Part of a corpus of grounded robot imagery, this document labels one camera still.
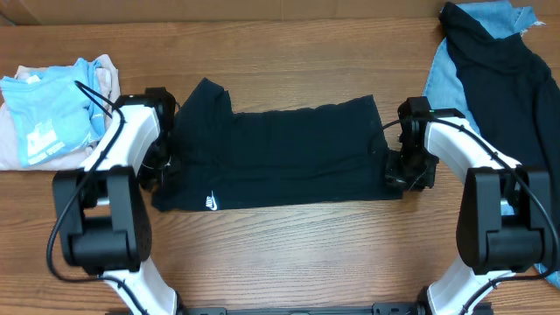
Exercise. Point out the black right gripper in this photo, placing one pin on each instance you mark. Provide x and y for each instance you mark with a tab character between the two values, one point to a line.
392	174

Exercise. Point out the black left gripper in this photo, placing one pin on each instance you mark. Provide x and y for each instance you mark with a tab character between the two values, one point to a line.
162	180

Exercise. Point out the black t-shirt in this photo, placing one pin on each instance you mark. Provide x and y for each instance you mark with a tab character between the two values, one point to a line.
224	160

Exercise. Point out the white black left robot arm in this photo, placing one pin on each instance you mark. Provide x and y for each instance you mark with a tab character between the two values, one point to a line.
102	223

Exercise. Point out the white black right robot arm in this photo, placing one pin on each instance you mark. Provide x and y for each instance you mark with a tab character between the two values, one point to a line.
504	225

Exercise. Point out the light blue folded t-shirt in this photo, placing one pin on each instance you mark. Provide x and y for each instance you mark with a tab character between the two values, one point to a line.
52	116

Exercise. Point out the black long garment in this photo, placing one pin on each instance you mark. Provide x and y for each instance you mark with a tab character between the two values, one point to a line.
512	105

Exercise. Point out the blue denim jeans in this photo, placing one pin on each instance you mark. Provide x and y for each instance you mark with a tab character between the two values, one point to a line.
446	83

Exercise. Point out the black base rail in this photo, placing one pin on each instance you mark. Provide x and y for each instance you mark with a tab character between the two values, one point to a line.
297	310

